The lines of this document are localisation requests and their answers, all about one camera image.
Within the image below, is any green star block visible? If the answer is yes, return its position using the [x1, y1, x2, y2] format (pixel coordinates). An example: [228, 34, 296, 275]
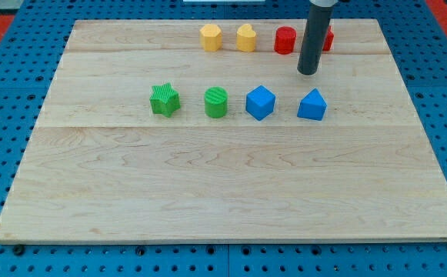
[149, 83, 181, 118]

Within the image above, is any blue triangular prism block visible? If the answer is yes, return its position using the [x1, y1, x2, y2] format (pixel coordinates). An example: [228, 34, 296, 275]
[297, 88, 327, 121]

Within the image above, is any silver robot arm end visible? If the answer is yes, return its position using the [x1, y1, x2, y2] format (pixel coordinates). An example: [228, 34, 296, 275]
[310, 0, 339, 8]

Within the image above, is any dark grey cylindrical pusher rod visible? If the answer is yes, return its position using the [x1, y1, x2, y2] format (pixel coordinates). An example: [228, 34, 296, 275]
[297, 2, 334, 75]

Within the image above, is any yellow hexagon block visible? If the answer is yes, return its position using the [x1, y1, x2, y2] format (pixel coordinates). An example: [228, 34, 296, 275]
[199, 24, 222, 52]

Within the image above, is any red block behind rod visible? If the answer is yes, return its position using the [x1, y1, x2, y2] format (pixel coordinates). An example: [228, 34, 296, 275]
[322, 25, 334, 52]

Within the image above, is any light wooden board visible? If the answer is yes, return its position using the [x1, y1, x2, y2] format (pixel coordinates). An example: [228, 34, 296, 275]
[0, 19, 447, 245]

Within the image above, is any red cylinder block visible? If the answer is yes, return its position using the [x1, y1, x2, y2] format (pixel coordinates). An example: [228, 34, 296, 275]
[274, 26, 296, 55]

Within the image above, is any green cylinder block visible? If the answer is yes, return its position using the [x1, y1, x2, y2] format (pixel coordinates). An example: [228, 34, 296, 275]
[204, 86, 228, 118]

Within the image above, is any blue cube block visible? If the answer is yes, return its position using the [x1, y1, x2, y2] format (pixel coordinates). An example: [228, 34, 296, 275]
[245, 85, 276, 121]

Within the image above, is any yellow heart block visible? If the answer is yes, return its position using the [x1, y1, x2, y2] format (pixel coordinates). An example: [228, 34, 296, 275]
[235, 24, 257, 52]

